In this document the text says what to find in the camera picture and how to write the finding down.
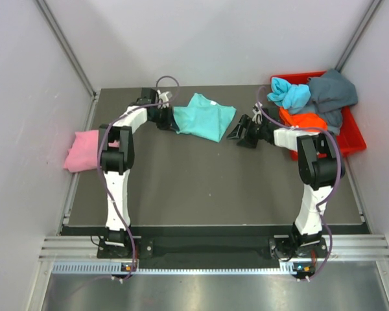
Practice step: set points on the teal t shirt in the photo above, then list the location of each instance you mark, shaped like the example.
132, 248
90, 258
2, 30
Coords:
204, 118

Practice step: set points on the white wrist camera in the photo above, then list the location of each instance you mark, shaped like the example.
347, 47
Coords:
164, 99
257, 113

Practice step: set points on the grey slotted cable duct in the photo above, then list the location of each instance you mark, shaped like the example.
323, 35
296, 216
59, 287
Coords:
122, 268

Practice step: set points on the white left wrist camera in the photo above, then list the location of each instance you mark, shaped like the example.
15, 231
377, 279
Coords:
164, 99

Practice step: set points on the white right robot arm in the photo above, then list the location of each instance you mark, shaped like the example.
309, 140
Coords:
320, 168

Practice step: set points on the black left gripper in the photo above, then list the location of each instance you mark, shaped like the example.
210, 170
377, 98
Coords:
169, 123

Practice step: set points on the grey blue t shirt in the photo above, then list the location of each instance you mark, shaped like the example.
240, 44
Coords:
329, 94

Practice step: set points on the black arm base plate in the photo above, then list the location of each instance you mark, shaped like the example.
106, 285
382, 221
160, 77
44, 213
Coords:
265, 247

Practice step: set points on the red plastic bin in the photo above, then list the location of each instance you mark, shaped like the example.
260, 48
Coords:
350, 139

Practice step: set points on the orange t shirt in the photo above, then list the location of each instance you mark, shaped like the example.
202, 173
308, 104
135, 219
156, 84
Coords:
304, 120

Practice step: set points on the light blue t shirt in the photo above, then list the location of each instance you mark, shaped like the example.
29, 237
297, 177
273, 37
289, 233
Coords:
291, 97

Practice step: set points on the pink folded t shirt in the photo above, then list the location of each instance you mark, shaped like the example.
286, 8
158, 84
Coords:
82, 155

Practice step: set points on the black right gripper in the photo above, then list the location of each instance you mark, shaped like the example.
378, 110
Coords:
246, 122

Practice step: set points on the aluminium frame rail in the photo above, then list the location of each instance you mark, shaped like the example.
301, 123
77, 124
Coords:
339, 247

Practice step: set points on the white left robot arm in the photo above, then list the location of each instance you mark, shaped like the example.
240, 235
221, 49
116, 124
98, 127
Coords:
116, 156

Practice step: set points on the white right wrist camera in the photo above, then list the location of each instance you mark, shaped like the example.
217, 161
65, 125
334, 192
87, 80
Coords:
257, 113

